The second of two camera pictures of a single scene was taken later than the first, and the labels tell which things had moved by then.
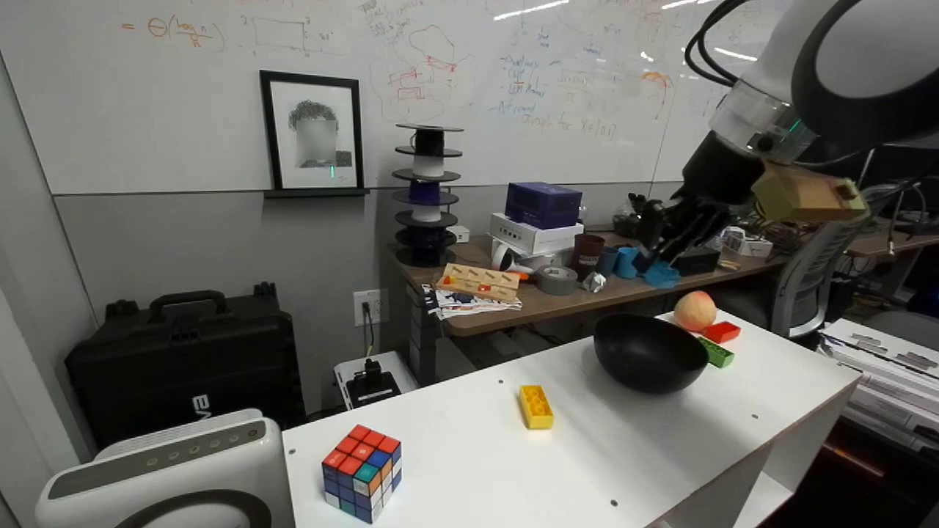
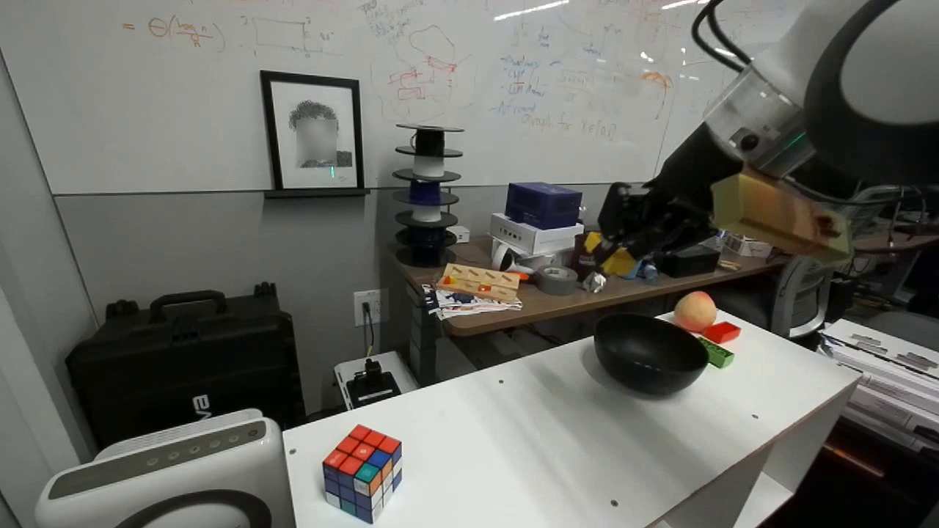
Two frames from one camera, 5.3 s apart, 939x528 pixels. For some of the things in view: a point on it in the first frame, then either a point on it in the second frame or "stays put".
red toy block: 719,333 stays put
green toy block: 718,352 stays put
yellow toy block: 534,406 → 618,261
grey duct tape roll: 559,279 stays put
